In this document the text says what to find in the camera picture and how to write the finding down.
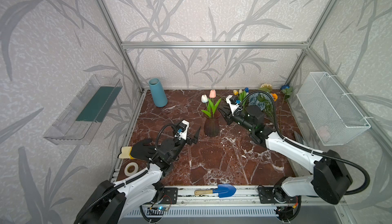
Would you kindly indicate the tulip bunch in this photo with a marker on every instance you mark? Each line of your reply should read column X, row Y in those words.
column 239, row 95

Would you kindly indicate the aluminium front rail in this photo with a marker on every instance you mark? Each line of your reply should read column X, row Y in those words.
column 246, row 195

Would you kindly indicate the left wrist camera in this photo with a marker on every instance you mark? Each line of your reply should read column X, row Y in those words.
column 181, row 130

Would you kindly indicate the blue rose stem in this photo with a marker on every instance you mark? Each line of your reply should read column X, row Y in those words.
column 287, row 91

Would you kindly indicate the white tape roll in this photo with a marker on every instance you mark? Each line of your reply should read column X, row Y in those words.
column 131, row 169

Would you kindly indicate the orange flower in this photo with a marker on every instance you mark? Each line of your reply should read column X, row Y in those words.
column 275, row 97

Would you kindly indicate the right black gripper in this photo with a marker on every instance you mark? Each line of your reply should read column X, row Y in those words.
column 227, row 113

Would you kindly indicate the pink tulip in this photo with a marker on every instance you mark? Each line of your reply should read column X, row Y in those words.
column 212, row 106

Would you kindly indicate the white wire basket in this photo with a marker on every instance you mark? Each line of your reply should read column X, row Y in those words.
column 326, row 104

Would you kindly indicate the black yellow glove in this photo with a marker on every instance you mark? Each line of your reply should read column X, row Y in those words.
column 142, row 150

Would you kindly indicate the yellow sunflower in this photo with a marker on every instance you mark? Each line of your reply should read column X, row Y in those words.
column 266, row 87

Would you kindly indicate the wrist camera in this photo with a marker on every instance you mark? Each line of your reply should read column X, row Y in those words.
column 234, row 104
column 181, row 130

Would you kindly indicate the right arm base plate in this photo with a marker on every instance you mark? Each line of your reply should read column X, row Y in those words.
column 274, row 195

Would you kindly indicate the blue garden trowel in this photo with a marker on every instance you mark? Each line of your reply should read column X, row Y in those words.
column 223, row 190

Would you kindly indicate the teal ceramic vase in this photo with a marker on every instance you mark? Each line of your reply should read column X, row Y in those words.
column 158, row 93

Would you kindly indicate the dark red glass vase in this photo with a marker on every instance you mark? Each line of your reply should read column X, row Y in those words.
column 211, row 125

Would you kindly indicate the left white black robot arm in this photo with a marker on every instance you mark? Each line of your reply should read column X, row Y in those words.
column 110, row 202

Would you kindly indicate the white tulip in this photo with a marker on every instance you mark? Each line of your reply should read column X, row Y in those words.
column 206, row 101

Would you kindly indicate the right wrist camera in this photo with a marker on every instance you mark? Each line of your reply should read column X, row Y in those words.
column 234, row 104

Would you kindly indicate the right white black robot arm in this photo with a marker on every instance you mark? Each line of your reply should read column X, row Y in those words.
column 329, row 178

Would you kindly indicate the green mat on shelf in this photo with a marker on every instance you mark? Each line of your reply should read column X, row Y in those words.
column 99, row 105

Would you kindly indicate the clear acrylic wall shelf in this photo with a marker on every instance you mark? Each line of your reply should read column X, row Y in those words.
column 66, row 130

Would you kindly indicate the blue hydrangea bouquet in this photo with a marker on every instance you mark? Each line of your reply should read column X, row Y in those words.
column 264, row 103

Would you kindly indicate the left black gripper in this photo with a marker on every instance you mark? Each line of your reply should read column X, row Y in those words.
column 194, row 140

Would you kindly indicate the pink object in basket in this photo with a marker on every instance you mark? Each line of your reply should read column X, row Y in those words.
column 324, row 133

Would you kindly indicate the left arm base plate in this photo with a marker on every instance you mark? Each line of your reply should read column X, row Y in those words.
column 166, row 195

